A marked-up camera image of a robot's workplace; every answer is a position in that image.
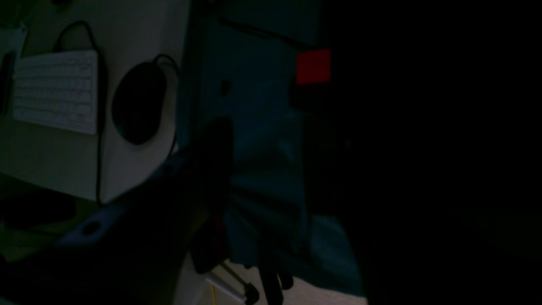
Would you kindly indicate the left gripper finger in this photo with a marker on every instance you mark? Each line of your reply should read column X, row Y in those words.
column 130, row 252

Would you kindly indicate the black computer mouse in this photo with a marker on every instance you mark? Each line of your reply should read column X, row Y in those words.
column 138, row 102

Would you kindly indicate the white keyboard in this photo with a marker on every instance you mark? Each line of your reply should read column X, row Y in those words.
column 58, row 90

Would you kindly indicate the teal table cloth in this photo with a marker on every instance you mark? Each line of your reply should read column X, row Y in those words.
column 225, row 72

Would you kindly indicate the red cube block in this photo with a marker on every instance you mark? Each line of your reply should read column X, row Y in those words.
column 313, row 67

